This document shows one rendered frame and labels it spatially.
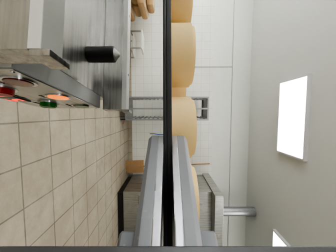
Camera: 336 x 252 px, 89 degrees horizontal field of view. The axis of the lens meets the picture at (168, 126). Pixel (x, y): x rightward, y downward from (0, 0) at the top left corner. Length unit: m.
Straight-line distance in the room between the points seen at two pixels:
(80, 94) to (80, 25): 0.13
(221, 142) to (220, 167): 0.64
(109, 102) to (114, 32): 0.19
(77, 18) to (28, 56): 0.21
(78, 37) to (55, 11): 0.18
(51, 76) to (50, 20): 0.11
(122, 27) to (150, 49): 4.01
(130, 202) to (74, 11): 3.53
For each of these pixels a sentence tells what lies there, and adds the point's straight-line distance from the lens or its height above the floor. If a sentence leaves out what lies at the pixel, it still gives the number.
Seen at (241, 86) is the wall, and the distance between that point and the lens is 4.65.
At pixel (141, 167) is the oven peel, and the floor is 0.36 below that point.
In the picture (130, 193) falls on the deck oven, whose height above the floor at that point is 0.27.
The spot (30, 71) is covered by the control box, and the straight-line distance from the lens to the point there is 0.28.
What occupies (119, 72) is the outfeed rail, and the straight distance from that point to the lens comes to 0.48.
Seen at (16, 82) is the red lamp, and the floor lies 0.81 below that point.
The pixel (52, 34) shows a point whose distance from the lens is 0.21.
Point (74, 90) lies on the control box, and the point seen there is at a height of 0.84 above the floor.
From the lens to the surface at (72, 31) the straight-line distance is 0.38.
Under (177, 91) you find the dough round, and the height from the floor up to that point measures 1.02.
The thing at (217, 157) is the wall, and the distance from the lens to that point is 4.55.
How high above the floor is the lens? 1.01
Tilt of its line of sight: level
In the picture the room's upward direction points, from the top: 90 degrees clockwise
